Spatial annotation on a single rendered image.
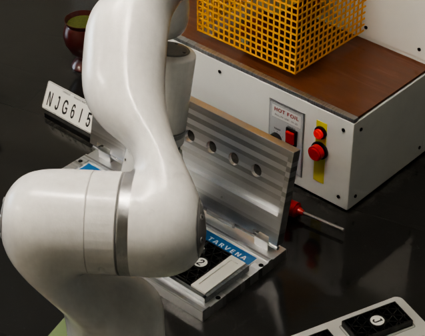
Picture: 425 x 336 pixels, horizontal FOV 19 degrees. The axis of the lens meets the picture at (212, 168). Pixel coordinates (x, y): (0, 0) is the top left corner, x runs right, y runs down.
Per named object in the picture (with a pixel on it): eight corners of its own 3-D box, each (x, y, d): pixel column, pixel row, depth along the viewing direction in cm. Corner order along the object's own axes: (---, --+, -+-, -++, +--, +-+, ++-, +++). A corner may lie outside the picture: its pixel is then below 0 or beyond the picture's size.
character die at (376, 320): (341, 326, 194) (341, 320, 194) (394, 306, 198) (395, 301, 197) (358, 346, 191) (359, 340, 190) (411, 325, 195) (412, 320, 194)
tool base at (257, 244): (16, 206, 220) (14, 189, 218) (101, 155, 233) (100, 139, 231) (202, 322, 197) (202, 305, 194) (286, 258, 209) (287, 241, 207)
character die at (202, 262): (169, 276, 202) (169, 270, 202) (209, 247, 208) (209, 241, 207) (191, 289, 200) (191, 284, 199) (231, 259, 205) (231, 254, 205)
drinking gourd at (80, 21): (57, 70, 257) (53, 23, 250) (80, 51, 263) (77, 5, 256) (92, 81, 253) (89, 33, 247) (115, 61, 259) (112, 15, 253)
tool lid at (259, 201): (97, 55, 221) (105, 53, 222) (89, 150, 229) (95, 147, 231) (293, 152, 197) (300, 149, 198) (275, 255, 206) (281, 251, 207)
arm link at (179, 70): (119, 124, 198) (171, 141, 195) (128, 47, 192) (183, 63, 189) (143, 107, 205) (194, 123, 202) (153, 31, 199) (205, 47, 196)
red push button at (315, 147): (305, 159, 216) (305, 142, 214) (311, 154, 217) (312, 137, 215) (320, 166, 214) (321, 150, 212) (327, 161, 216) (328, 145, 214)
